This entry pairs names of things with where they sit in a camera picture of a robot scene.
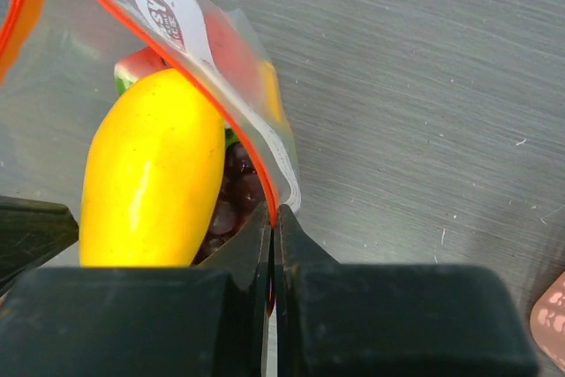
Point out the pink plastic basket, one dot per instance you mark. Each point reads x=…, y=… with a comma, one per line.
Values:
x=547, y=322

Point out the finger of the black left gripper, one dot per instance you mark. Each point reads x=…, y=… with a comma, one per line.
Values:
x=32, y=233

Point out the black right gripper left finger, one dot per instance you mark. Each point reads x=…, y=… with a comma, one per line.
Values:
x=208, y=320

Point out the clear zip top bag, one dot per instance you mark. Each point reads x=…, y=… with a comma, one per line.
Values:
x=57, y=83

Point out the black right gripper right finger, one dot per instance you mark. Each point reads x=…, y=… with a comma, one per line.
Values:
x=337, y=319

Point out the orange mango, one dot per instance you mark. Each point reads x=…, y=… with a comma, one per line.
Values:
x=272, y=99
x=153, y=175

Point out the watermelon slice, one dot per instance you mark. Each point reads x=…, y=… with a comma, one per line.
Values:
x=235, y=51

